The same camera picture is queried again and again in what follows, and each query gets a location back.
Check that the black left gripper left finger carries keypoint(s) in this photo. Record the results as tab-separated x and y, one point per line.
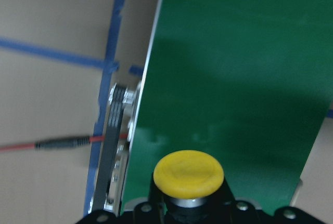
151	210

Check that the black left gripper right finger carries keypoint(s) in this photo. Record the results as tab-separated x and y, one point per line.
237	210

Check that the green conveyor belt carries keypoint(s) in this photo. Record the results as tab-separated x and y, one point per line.
247	81

